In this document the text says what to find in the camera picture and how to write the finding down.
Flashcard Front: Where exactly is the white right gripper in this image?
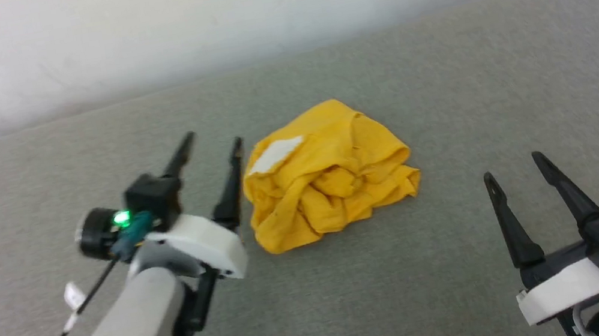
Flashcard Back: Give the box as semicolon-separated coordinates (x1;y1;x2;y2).
480;140;599;332

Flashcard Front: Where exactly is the yellow cartoon t-shirt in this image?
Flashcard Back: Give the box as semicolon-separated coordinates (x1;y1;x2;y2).
230;86;431;259

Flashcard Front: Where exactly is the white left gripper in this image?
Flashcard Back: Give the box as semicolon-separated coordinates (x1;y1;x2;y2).
131;123;275;336

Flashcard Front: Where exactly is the white cable tag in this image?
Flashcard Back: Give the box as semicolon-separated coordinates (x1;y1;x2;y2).
56;280;91;333

